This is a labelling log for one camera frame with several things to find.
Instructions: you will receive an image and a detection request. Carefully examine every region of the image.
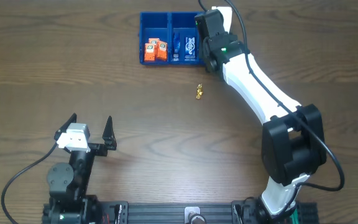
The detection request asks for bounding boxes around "mounting rail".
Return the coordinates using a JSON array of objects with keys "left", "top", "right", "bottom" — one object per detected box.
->
[{"left": 42, "top": 201, "right": 318, "bottom": 224}]

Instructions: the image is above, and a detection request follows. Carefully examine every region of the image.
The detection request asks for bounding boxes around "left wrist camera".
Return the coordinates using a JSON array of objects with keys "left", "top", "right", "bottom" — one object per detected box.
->
[{"left": 56, "top": 122, "right": 91, "bottom": 154}]

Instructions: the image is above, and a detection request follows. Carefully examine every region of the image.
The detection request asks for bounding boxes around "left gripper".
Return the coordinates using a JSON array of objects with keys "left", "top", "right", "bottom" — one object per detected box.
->
[{"left": 53, "top": 113, "right": 117, "bottom": 157}]

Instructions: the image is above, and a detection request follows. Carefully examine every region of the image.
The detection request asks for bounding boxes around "blue tray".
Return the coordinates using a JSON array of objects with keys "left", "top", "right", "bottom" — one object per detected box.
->
[{"left": 139, "top": 11, "right": 206, "bottom": 66}]

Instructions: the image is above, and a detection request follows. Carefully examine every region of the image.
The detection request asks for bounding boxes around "blue candy pack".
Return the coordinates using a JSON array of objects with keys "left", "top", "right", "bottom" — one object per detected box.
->
[
  {"left": 172, "top": 32, "right": 182, "bottom": 62},
  {"left": 183, "top": 35, "right": 197, "bottom": 62}
]

